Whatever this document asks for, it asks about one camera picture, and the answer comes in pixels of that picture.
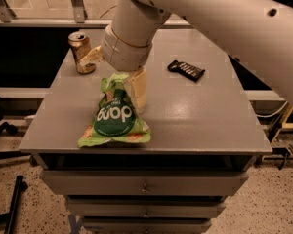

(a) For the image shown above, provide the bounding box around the green rice chip bag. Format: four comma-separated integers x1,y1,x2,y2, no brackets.
78,74,151,147

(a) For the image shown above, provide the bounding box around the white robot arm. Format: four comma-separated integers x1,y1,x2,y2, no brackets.
81,0,293,105

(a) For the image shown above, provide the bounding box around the metal railing frame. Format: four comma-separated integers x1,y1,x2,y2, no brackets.
0,0,193,30

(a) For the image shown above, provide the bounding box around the black snack bar wrapper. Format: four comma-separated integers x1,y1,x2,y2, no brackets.
167,60,205,82

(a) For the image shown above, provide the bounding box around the top grey drawer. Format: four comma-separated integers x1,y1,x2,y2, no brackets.
41,171,248,196

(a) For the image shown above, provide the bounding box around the bottom grey drawer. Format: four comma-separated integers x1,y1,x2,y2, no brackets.
82,217,211,234

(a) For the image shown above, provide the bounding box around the black office chair base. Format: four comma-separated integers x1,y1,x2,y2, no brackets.
0,97,38,167

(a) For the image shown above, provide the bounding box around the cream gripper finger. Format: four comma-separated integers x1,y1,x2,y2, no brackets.
124,67,147,114
80,46,105,66

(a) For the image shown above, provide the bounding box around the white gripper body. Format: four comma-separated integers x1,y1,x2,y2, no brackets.
101,25,152,72

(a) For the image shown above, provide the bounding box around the grey drawer cabinet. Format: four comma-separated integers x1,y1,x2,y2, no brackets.
19,28,273,234

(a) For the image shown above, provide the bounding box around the orange soda can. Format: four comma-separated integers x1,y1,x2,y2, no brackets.
68,31,96,74

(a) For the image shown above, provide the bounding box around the middle grey drawer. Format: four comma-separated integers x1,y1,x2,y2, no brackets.
66,198,226,218

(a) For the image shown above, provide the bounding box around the grey drawer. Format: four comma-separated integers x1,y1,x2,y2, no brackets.
41,171,248,196
82,217,211,234
66,198,226,218

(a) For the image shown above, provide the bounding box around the black metal stand leg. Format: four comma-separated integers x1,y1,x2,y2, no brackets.
0,175,28,234

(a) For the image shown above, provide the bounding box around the yellow frame stand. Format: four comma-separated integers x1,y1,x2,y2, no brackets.
255,104,293,171

